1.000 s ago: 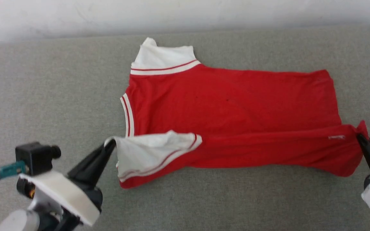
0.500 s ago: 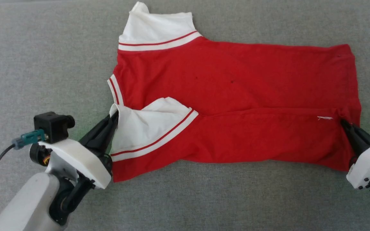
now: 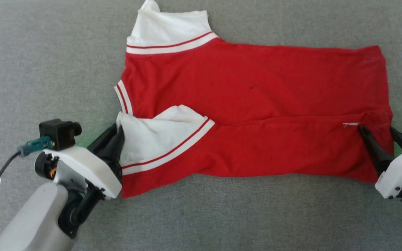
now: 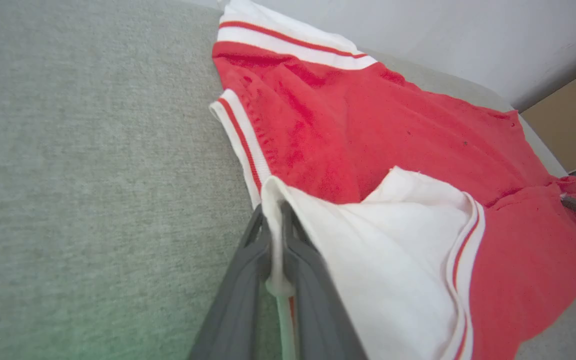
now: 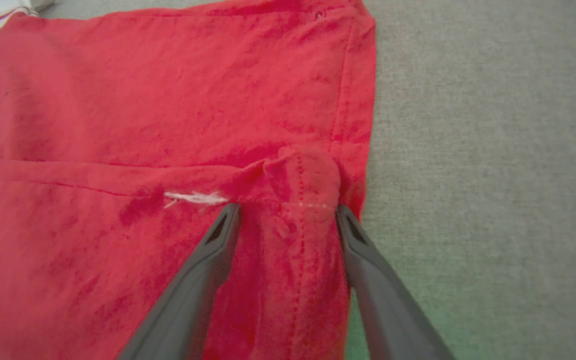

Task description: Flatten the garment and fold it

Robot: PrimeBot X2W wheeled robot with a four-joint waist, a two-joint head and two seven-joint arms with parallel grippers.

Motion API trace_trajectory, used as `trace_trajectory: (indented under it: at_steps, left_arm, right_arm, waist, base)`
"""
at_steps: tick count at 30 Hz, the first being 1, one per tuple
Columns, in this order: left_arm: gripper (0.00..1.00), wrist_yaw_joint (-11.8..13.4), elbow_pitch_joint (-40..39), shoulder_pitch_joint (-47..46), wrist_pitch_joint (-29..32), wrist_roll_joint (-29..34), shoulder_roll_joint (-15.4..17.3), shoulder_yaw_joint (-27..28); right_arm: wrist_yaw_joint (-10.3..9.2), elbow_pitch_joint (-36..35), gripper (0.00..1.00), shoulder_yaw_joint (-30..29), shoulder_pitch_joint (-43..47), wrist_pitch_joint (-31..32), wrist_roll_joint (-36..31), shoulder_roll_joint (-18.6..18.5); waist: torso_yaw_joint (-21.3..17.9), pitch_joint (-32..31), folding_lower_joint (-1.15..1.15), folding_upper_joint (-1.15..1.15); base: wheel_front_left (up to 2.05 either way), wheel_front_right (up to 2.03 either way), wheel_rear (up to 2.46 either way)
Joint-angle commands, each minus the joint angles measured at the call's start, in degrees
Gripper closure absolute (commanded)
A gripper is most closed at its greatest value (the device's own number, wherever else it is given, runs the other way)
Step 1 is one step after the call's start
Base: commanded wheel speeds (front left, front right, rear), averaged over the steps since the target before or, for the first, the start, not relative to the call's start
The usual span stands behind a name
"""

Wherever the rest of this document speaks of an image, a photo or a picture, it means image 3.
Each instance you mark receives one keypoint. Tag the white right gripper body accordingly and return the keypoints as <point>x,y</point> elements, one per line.
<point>401,170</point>

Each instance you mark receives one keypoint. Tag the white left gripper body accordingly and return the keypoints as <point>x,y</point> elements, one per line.
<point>86,167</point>

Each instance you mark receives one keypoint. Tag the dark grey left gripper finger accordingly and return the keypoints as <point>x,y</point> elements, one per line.
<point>113,148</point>
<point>99,139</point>

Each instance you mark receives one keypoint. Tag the red and white t-shirt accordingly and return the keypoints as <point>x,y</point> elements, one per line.
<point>257,104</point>

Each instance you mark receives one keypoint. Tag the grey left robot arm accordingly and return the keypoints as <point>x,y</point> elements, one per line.
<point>33,219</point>

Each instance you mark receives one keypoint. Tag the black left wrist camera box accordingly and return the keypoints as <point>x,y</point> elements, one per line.
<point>59,134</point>

